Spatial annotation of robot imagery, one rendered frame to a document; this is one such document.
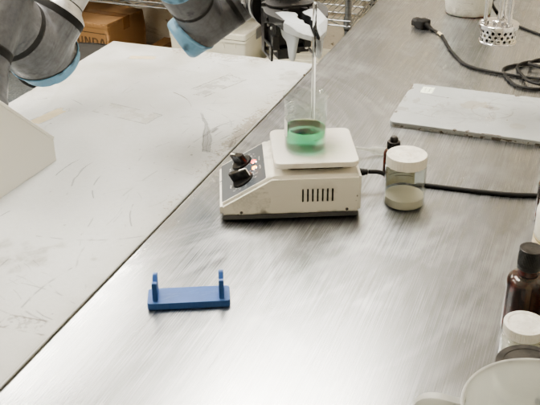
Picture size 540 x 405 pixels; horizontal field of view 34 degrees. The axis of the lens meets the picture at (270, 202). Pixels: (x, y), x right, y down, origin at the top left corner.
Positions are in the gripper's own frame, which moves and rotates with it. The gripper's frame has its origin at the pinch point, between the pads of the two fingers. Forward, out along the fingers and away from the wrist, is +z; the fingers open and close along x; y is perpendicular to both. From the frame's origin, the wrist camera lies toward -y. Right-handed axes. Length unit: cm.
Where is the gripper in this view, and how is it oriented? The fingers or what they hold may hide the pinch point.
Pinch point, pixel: (313, 30)
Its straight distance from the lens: 120.2
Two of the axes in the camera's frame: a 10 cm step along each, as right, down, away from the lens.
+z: 2.8, 4.7, -8.3
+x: -9.6, 1.4, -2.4
